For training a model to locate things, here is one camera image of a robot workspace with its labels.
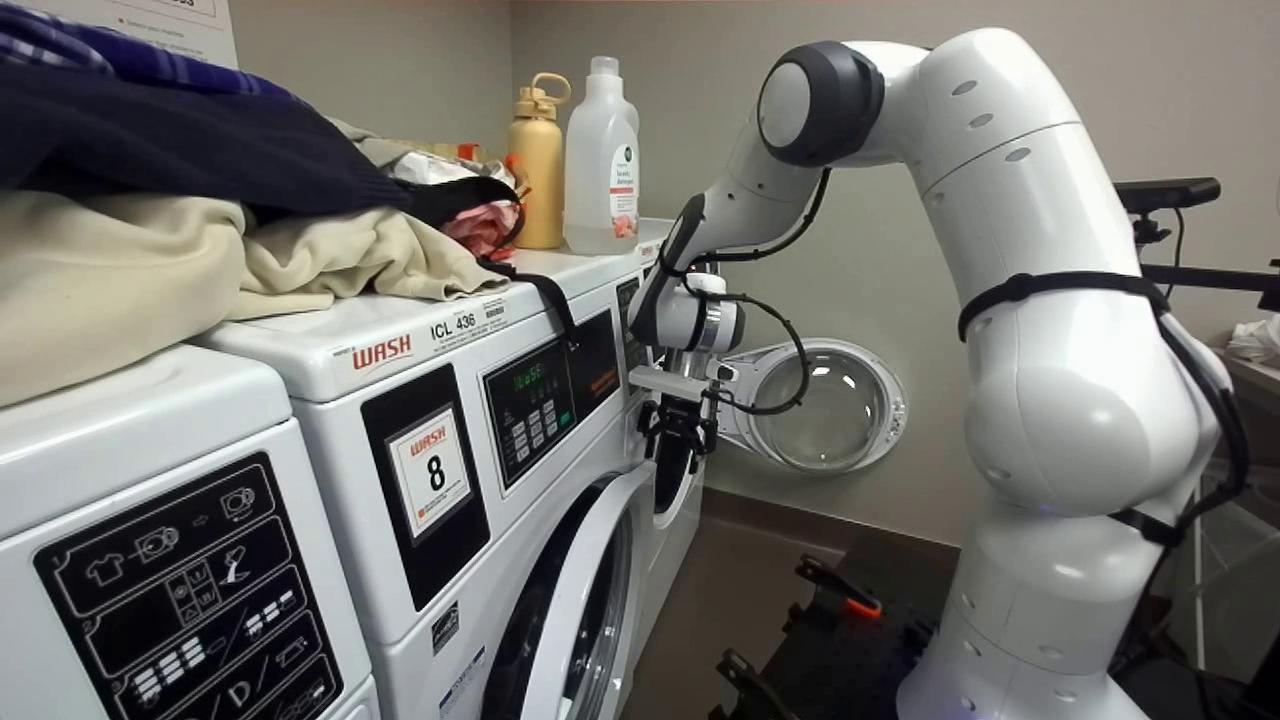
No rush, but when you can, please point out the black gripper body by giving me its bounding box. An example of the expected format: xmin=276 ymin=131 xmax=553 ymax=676
xmin=634 ymin=392 xmax=720 ymax=467

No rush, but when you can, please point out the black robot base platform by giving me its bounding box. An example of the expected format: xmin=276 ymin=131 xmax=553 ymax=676
xmin=705 ymin=556 xmax=966 ymax=720

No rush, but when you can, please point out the white washing machine number 8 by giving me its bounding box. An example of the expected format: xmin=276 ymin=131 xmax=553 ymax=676
xmin=194 ymin=234 xmax=712 ymax=720

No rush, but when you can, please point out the white washing machine small label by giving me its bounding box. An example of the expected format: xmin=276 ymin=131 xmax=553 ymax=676
xmin=0 ymin=339 xmax=383 ymax=720

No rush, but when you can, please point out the round door of washer 9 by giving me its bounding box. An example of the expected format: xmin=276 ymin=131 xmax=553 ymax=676
xmin=715 ymin=334 xmax=912 ymax=478

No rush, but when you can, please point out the round door of washer 8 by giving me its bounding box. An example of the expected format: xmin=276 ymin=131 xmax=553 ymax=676
xmin=474 ymin=456 xmax=706 ymax=720

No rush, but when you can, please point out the white number 8 label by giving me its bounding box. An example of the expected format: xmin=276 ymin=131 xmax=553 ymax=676
xmin=383 ymin=402 xmax=478 ymax=540

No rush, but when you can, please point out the white detergent bottle green label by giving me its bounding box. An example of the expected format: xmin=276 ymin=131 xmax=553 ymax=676
xmin=558 ymin=51 xmax=645 ymax=256

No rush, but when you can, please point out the cream cloth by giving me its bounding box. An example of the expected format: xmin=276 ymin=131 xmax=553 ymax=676
xmin=0 ymin=184 xmax=254 ymax=410
xmin=235 ymin=203 xmax=512 ymax=327

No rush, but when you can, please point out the black metal stand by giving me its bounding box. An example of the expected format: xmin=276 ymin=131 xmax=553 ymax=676
xmin=1113 ymin=173 xmax=1280 ymax=321

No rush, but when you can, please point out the dark navy cloth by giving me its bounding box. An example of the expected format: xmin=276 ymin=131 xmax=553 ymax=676
xmin=0 ymin=57 xmax=523 ymax=231

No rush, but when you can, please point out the white crumpled sheet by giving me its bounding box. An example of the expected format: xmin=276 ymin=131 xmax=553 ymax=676
xmin=1220 ymin=312 xmax=1280 ymax=374

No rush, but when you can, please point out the blue plaid cloth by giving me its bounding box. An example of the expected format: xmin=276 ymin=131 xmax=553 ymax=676
xmin=0 ymin=4 xmax=293 ymax=102

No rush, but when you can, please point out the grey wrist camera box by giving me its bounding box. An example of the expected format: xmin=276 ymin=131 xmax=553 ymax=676
xmin=623 ymin=363 xmax=726 ymax=400

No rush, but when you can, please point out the yellow bottle with handle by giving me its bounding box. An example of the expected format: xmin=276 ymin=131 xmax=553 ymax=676
xmin=500 ymin=66 xmax=576 ymax=256

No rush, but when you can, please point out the white paper wall sign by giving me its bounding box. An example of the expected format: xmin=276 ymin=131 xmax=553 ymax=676
xmin=22 ymin=0 xmax=239 ymax=72

